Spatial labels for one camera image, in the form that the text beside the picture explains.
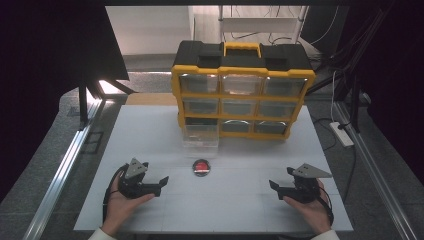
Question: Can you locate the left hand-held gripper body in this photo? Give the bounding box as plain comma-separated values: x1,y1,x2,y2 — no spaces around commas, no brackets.
117,157,152,200

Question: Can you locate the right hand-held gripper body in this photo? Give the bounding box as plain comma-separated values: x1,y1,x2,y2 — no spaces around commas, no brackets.
286,162,334,205

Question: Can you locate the round black red tape measure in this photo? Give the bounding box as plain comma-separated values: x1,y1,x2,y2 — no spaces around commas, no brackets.
192,158,212,178

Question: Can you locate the clear plastic drawer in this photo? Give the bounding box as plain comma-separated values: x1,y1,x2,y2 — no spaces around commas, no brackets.
181,117,220,158

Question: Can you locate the person's right hand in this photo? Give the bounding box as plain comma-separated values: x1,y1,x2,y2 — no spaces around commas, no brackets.
283,179,334,236

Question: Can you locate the person's left hand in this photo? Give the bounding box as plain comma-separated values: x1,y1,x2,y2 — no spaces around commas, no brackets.
101,173,156,237

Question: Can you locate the white power strip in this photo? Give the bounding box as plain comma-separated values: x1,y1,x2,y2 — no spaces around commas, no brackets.
328,121,355,148

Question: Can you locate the brown cardboard sheet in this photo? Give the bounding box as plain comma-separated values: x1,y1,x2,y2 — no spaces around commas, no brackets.
124,92,180,107

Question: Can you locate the black metal stand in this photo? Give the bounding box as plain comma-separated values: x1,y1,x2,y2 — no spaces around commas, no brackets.
77,78,138,132

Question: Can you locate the yellow black drawer organizer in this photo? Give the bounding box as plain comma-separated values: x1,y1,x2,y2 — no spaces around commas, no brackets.
170,40,317,141

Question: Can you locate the black curtain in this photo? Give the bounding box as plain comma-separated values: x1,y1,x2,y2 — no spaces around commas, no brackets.
346,0,424,176
0,0,130,204

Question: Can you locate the white metal shelf stand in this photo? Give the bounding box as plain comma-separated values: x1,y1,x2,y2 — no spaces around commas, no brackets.
217,4,310,45

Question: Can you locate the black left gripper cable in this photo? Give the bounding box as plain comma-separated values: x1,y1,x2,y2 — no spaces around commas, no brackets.
102,162,130,224

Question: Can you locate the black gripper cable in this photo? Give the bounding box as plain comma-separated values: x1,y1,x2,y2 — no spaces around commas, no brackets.
316,185,335,228
102,162,130,224

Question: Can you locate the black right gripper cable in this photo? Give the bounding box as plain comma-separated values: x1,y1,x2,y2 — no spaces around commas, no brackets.
316,185,335,228

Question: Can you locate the aluminium frame rail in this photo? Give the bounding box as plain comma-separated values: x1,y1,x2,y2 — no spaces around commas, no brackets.
332,99,420,240
22,99,106,240

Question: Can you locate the black floor cable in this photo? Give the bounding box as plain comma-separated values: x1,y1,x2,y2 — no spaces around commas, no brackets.
312,117,338,152

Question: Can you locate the white cable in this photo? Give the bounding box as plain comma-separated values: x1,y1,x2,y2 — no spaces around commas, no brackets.
329,69,338,124

